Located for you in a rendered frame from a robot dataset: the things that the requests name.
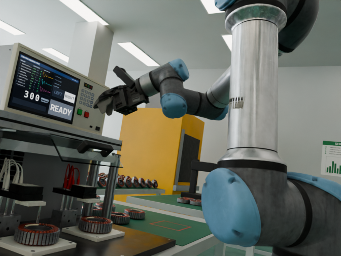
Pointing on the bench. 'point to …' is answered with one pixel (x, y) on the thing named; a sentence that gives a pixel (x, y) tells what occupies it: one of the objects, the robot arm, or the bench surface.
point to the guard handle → (106, 149)
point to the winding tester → (7, 85)
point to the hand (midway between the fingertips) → (96, 104)
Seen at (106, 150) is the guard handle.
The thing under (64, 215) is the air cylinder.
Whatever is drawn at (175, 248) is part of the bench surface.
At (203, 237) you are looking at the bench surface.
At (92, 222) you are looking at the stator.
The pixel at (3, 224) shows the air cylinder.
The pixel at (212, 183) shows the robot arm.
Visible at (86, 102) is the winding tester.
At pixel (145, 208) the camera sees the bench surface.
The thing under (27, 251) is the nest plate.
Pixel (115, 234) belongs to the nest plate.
